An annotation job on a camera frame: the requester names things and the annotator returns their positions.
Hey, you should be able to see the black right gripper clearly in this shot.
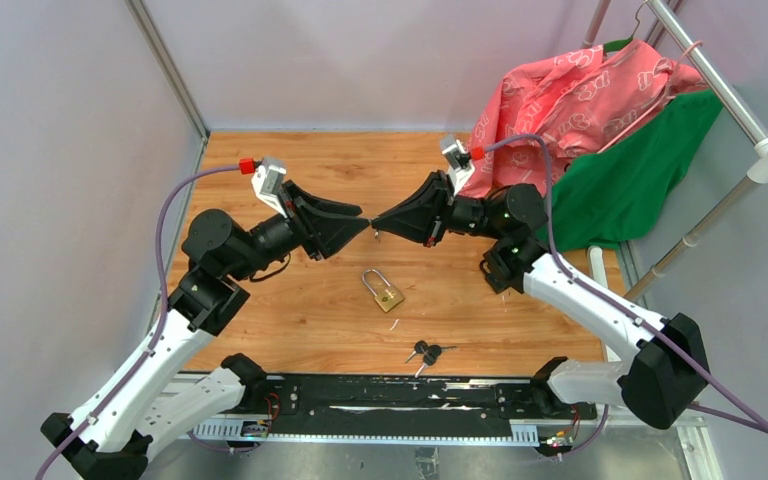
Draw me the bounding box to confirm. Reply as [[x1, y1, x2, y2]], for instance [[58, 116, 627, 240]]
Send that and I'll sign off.
[[372, 171, 508, 249]]

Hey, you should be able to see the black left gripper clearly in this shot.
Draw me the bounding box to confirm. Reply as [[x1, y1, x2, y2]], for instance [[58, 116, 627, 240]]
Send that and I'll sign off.
[[230, 180, 371, 281]]

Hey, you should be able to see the brass padlock steel shackle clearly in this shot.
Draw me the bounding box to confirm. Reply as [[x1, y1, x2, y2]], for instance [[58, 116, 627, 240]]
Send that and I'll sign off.
[[361, 268, 405, 313]]

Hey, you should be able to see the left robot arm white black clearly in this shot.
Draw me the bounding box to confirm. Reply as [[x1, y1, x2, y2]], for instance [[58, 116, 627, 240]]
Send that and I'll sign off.
[[41, 181, 368, 479]]

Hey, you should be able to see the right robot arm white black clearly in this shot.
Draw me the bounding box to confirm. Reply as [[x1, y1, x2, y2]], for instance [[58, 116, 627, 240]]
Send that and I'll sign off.
[[372, 171, 709, 430]]

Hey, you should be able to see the black-headed key bunch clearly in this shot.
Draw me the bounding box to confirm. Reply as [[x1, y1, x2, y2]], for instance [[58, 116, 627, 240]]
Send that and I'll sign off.
[[405, 340, 456, 378]]

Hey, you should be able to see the green garment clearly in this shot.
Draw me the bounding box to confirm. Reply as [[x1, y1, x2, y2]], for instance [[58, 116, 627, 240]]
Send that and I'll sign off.
[[551, 90, 722, 252]]

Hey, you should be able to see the pink patterned garment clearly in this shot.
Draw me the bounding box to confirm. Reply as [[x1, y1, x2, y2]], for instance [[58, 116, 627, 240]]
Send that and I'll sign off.
[[461, 40, 707, 198]]

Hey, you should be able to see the metal clothes rack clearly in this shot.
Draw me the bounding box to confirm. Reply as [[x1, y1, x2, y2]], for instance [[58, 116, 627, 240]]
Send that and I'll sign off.
[[581, 0, 768, 409]]

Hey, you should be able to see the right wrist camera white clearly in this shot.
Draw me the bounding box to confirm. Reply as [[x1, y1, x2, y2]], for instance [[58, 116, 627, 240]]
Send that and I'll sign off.
[[439, 134, 476, 202]]

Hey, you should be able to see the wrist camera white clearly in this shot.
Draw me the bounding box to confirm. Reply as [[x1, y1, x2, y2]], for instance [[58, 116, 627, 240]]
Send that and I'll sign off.
[[439, 134, 476, 202], [238, 157, 287, 218]]

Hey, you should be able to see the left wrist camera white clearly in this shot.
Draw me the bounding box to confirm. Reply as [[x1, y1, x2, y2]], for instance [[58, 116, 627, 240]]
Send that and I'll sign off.
[[238, 157, 287, 218]]

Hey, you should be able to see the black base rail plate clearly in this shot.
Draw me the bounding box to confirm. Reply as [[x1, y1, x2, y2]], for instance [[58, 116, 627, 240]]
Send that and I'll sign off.
[[108, 372, 703, 446]]

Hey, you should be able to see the aluminium corner frame post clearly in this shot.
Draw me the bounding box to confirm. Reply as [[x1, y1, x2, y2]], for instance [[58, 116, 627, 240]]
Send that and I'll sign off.
[[125, 0, 211, 145]]

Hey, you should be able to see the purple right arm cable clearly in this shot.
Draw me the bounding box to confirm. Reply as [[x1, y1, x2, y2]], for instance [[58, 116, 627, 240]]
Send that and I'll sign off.
[[473, 134, 768, 458]]

